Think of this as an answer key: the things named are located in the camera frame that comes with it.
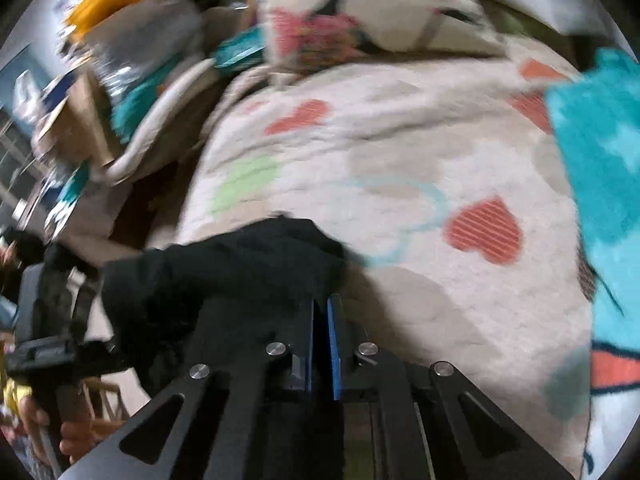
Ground turquoise fleece blanket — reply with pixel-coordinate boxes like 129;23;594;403
544;47;640;480

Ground dark blue box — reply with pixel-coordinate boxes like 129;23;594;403
40;67;81;111

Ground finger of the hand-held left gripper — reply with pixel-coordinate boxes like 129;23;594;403
70;276;105;347

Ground heart pattern quilted cover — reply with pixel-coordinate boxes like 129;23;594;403
175;35;603;480

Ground teal cloth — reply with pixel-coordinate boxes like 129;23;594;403
110;79;167;145

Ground black pants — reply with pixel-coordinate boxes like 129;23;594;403
99;216;352;398

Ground floral silhouette print cushion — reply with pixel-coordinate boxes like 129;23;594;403
249;0;507;80

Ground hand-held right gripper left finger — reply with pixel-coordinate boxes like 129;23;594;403
70;296;316;480

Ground yellow bag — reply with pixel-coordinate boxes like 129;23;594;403
66;0;172;45

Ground clear plastic bag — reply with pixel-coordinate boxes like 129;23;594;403
91;0;207;97

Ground brown paper bag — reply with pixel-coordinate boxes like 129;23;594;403
34;66;122;170

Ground teal tissue packet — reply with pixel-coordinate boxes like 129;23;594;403
213;26;267;72

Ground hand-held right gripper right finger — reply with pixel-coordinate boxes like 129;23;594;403
326;295;577;480

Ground person's left hand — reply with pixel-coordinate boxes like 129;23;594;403
59;416;127;465

